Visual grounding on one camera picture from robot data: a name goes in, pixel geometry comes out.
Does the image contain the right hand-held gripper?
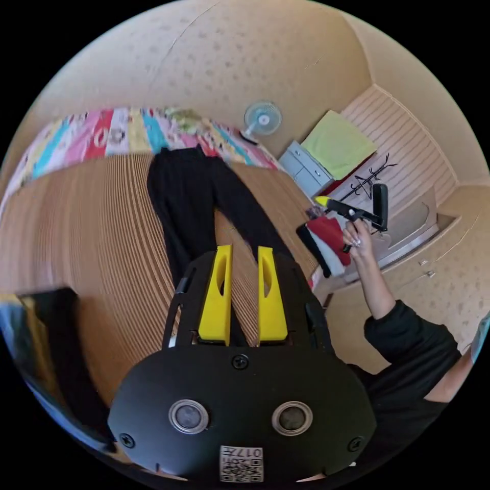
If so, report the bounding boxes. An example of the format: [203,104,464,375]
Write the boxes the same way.
[314,195,384,254]

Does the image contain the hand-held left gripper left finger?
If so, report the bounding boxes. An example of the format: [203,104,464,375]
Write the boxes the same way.
[198,244,233,346]

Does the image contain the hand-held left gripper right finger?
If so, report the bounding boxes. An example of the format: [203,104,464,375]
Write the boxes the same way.
[257,246,288,346]

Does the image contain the person's right forearm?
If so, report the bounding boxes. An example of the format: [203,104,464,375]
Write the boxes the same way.
[351,251,398,321]

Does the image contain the black long pants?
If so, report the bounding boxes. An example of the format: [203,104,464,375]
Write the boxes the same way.
[146,146,292,288]

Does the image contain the person's right hand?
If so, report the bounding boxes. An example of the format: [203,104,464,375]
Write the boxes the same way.
[342,219,375,262]

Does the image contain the grey drawer cabinet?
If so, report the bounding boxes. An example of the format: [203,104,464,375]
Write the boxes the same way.
[278,140,334,197]

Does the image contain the black coat rack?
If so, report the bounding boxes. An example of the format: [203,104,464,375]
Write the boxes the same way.
[339,153,398,201]

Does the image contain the light green cloth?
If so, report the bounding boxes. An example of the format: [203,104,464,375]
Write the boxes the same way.
[301,110,378,180]

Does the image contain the pale blue standing fan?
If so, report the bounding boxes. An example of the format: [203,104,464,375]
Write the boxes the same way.
[240,100,282,145]

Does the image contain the bed with woven mat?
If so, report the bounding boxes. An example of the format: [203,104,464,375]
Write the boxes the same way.
[0,107,323,422]

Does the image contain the person's body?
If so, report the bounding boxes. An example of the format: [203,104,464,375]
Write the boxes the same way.
[344,300,490,481]

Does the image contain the beige patterned cupboard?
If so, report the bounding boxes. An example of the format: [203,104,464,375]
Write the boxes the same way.
[324,183,490,374]

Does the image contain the dark pile of clothes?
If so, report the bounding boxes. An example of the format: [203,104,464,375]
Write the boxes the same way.
[0,286,117,454]

